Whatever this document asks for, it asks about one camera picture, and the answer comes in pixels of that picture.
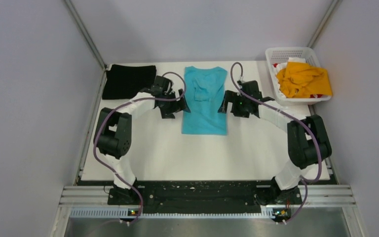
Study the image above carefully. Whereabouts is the folded black t shirt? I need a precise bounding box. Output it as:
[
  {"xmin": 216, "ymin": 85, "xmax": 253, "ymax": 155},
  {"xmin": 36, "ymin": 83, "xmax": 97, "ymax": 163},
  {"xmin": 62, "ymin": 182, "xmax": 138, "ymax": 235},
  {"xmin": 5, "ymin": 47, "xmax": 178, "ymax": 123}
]
[{"xmin": 102, "ymin": 65, "xmax": 157, "ymax": 100}]

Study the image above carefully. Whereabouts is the yellow t shirt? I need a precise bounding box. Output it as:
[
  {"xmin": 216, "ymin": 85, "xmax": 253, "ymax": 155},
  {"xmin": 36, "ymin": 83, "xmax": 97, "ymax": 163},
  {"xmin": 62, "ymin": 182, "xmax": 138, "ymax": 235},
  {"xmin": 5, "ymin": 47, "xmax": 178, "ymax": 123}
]
[{"xmin": 276, "ymin": 62, "xmax": 333, "ymax": 99}]

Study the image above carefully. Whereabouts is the cyan t shirt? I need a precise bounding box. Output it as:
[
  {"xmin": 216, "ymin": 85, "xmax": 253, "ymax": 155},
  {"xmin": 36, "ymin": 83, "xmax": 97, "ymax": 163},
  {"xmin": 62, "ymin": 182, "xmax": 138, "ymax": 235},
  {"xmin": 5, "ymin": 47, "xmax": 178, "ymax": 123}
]
[{"xmin": 182, "ymin": 66, "xmax": 227, "ymax": 135}]

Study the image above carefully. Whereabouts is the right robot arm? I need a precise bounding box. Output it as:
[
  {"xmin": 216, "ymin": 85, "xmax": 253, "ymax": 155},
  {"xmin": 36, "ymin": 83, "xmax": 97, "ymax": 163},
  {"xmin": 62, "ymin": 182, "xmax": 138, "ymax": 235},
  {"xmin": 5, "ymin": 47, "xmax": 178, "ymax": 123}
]
[{"xmin": 218, "ymin": 80, "xmax": 332, "ymax": 205}]

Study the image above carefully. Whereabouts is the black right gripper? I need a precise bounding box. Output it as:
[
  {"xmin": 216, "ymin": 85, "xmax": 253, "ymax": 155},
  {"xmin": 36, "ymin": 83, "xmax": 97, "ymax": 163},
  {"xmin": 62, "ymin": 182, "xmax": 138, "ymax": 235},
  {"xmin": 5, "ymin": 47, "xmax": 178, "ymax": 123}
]
[{"xmin": 219, "ymin": 90, "xmax": 250, "ymax": 119}]

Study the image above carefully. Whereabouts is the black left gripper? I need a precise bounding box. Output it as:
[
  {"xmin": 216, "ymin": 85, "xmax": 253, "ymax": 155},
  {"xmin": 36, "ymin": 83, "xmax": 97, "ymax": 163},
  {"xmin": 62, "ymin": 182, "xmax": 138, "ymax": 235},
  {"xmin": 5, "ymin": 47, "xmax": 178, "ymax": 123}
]
[{"xmin": 159, "ymin": 89, "xmax": 190, "ymax": 119}]

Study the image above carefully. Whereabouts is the white slotted cable duct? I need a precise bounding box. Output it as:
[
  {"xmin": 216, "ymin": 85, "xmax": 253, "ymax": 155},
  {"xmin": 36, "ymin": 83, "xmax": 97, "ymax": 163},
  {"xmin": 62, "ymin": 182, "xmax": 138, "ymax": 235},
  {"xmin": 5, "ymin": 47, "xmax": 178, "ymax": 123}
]
[{"xmin": 70, "ymin": 207, "xmax": 275, "ymax": 219}]

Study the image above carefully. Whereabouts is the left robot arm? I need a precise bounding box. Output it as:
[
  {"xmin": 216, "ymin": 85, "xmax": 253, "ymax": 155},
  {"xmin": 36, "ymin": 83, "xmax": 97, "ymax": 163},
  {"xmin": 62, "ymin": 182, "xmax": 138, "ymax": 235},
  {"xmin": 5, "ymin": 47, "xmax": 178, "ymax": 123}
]
[{"xmin": 93, "ymin": 76, "xmax": 190, "ymax": 205}]

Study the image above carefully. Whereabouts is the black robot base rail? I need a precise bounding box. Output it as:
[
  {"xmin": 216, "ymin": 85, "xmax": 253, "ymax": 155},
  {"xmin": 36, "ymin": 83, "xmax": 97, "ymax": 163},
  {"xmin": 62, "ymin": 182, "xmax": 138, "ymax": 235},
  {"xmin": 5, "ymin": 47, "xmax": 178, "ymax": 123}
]
[{"xmin": 108, "ymin": 180, "xmax": 302, "ymax": 214}]

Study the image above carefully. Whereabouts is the white plastic basket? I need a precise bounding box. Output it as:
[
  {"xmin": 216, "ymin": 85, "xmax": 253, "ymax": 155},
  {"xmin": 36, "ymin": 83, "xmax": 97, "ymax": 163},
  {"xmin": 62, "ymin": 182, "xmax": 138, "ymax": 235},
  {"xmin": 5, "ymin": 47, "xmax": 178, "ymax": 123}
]
[{"xmin": 265, "ymin": 46, "xmax": 332, "ymax": 106}]

